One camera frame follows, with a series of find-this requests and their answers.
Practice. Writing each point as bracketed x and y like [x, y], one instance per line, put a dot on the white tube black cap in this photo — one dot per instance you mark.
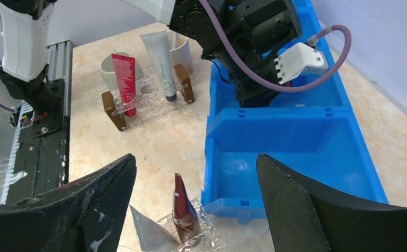
[157, 46]

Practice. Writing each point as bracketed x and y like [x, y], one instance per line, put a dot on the white tube orange cap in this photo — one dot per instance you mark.
[151, 235]

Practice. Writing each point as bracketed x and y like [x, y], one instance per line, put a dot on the blue divided storage bin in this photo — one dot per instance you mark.
[314, 132]

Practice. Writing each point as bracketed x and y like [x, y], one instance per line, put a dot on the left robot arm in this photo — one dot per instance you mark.
[27, 26]

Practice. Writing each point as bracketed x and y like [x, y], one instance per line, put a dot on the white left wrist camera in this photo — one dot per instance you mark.
[300, 59]

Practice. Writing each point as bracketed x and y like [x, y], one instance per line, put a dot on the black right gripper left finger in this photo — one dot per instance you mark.
[86, 214]

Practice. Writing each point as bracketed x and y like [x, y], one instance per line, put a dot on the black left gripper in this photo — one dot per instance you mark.
[246, 38]

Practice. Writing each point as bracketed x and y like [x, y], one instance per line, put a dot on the clear textured acrylic tray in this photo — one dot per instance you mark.
[207, 240]

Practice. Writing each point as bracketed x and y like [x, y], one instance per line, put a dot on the clear holder with wooden ends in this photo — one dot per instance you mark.
[150, 102]

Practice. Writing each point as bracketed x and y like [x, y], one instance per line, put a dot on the cream speckled ceramic mug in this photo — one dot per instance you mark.
[109, 75]

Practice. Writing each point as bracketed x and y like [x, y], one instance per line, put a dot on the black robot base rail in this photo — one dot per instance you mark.
[39, 159]

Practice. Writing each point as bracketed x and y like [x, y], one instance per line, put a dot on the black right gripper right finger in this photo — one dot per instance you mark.
[306, 215]

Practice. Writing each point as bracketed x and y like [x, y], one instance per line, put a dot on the white ceramic mug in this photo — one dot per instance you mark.
[181, 55]

